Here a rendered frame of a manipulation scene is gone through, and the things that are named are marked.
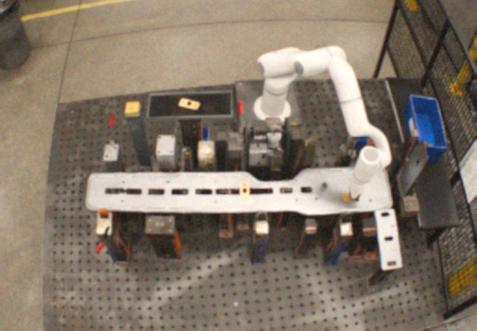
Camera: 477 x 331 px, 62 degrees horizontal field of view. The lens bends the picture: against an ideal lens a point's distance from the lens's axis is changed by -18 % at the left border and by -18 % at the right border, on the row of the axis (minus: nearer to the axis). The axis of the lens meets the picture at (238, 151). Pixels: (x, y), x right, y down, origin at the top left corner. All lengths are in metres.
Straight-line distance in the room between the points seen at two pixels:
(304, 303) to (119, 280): 0.88
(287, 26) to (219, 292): 2.71
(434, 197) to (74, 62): 3.15
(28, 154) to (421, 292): 2.94
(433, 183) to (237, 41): 2.39
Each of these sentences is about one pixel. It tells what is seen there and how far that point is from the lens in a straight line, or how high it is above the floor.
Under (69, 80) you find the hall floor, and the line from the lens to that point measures 4.00.
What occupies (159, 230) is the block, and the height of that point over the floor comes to 1.03.
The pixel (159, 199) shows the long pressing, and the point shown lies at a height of 1.00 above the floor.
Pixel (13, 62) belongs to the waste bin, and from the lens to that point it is 4.34.
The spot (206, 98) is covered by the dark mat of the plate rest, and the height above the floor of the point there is 1.16.
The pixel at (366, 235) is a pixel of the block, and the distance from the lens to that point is 2.03.
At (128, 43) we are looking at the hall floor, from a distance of 4.14.
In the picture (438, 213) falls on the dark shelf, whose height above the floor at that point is 1.03.
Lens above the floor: 2.77
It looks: 57 degrees down
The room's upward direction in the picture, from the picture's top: 2 degrees clockwise
